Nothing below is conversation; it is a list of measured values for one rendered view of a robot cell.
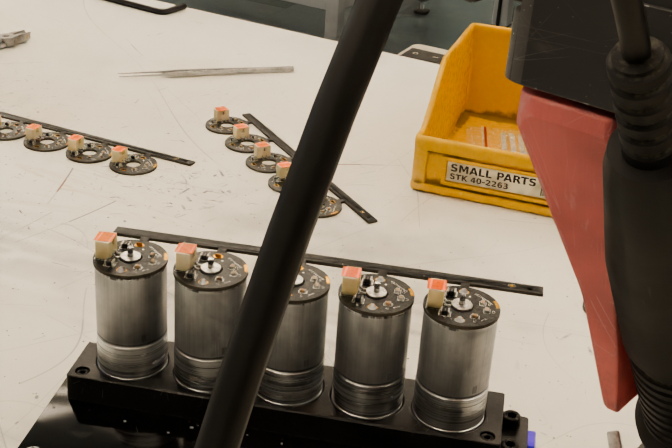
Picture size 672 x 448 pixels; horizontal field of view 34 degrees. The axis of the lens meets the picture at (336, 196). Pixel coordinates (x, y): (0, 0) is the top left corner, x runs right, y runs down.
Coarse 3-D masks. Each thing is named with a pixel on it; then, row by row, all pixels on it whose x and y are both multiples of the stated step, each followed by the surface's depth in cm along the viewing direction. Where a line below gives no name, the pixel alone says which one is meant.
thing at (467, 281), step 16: (144, 240) 38; (160, 240) 39; (176, 240) 39; (192, 240) 39; (208, 240) 39; (304, 256) 38; (320, 256) 38; (384, 272) 37; (400, 272) 38; (416, 272) 38; (432, 272) 38; (496, 288) 37; (512, 288) 37; (528, 288) 37
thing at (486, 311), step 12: (456, 288) 36; (468, 288) 37; (444, 300) 36; (480, 300) 36; (492, 300) 36; (432, 312) 35; (444, 312) 35; (456, 312) 35; (468, 312) 35; (480, 312) 36; (492, 312) 36; (444, 324) 35; (456, 324) 35; (468, 324) 35; (480, 324) 35; (492, 324) 35
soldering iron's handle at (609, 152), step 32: (608, 64) 16; (640, 64) 16; (640, 96) 16; (640, 128) 16; (608, 160) 17; (640, 160) 17; (608, 192) 18; (640, 192) 17; (608, 224) 19; (640, 224) 18; (608, 256) 19; (640, 256) 18; (640, 288) 19; (640, 320) 20; (640, 352) 21; (640, 384) 23; (640, 416) 25
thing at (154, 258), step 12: (132, 240) 38; (120, 252) 38; (144, 252) 38; (156, 252) 38; (96, 264) 37; (108, 264) 37; (120, 264) 37; (132, 264) 37; (144, 264) 37; (156, 264) 37; (120, 276) 36; (132, 276) 36; (144, 276) 36
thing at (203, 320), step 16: (208, 272) 37; (176, 288) 37; (240, 288) 37; (176, 304) 37; (192, 304) 36; (208, 304) 36; (224, 304) 36; (240, 304) 37; (176, 320) 37; (192, 320) 37; (208, 320) 36; (224, 320) 37; (176, 336) 37; (192, 336) 37; (208, 336) 37; (224, 336) 37; (176, 352) 38; (192, 352) 37; (208, 352) 37; (224, 352) 37; (176, 368) 38; (192, 368) 37; (208, 368) 37; (192, 384) 38; (208, 384) 38
